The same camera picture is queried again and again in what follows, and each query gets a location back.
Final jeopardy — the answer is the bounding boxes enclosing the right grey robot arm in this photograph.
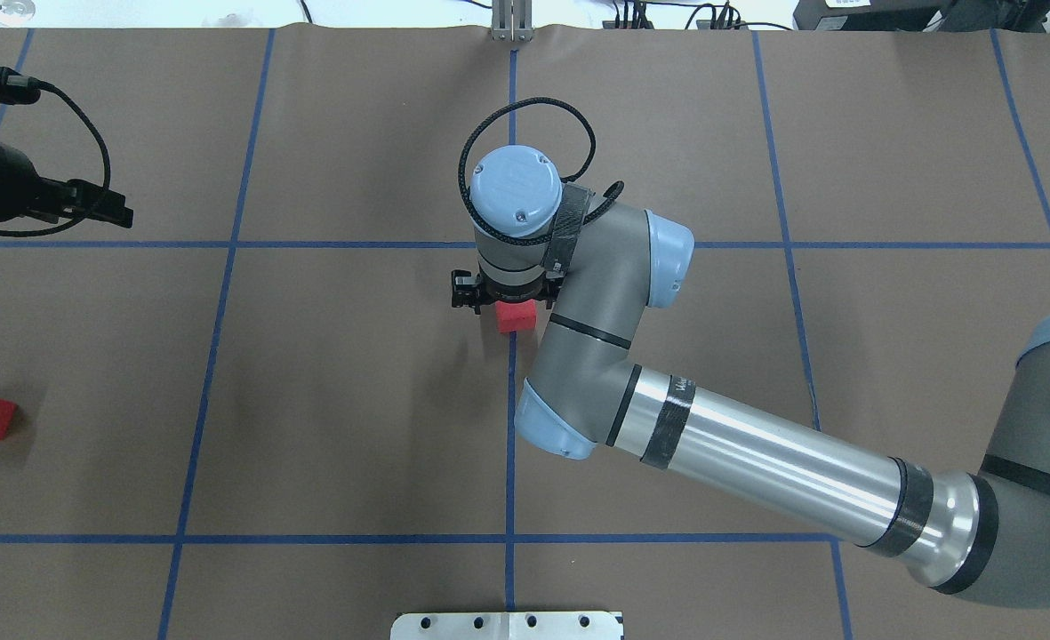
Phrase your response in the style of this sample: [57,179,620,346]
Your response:
[452,145,1050,609]

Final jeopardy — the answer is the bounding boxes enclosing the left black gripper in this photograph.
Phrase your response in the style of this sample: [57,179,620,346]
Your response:
[0,66,134,229]

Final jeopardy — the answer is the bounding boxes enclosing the black equipment at table back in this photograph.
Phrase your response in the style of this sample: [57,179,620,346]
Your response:
[792,1,1050,33]

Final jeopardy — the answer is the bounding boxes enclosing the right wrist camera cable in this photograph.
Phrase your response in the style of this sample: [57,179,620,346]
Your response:
[458,98,625,241]

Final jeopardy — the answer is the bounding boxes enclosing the aluminium camera post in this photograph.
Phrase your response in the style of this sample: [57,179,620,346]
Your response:
[488,0,536,44]

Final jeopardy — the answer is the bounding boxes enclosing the black cables at table back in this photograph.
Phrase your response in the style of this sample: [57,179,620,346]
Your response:
[603,0,792,31]

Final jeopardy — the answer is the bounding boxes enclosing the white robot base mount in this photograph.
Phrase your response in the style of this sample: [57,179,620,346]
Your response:
[389,611,627,639]

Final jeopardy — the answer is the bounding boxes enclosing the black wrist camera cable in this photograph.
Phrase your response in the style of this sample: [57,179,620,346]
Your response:
[0,76,113,238]

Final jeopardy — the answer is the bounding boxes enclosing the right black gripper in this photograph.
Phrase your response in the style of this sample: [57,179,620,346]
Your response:
[452,270,565,315]

